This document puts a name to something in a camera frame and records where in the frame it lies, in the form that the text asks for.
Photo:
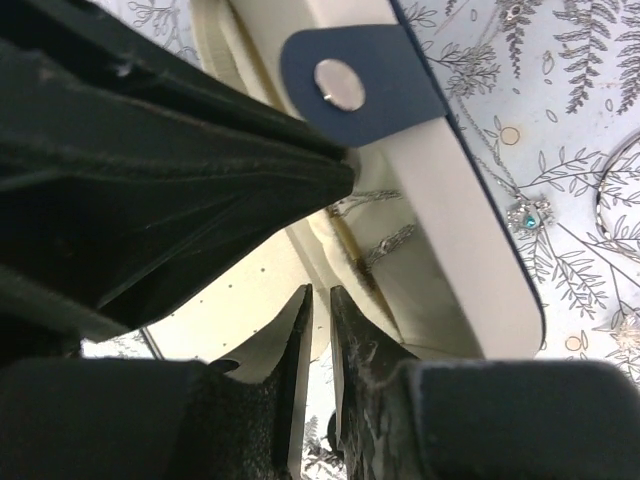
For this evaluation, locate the crystal flower earring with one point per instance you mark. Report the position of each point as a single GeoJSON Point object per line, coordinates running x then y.
{"type": "Point", "coordinates": [625, 333]}

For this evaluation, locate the twisted silver bangle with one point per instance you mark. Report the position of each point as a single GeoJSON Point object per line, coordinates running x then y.
{"type": "Point", "coordinates": [618, 186]}

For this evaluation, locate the floral patterned tablecloth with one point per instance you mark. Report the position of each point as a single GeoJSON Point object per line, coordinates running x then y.
{"type": "Point", "coordinates": [538, 93]}

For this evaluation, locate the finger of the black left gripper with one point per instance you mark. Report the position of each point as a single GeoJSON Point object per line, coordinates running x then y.
{"type": "Point", "coordinates": [130, 179]}

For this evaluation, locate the cream navy jewelry box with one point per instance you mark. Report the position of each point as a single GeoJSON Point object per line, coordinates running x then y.
{"type": "Point", "coordinates": [418, 246]}

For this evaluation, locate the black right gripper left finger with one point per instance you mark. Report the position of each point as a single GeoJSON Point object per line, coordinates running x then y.
{"type": "Point", "coordinates": [239, 417]}

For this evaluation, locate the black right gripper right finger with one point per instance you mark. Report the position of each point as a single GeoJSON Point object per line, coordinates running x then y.
{"type": "Point", "coordinates": [400, 417]}

